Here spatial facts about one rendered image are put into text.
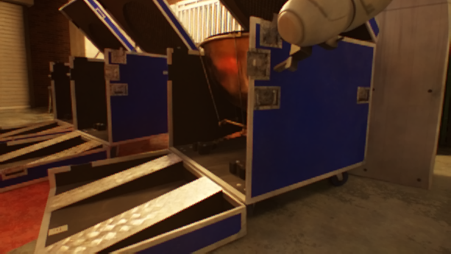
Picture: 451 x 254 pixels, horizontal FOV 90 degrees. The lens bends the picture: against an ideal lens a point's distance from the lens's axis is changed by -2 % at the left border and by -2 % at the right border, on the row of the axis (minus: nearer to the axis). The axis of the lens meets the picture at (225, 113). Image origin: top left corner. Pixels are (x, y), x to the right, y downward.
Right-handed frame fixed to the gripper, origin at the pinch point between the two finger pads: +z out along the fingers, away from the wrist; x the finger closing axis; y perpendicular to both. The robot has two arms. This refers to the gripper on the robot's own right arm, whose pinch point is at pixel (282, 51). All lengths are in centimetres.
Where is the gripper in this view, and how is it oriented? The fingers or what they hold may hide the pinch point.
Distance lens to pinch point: 89.6
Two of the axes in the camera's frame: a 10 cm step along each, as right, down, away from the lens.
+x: -2.3, 9.4, -2.7
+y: -8.9, -3.1, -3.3
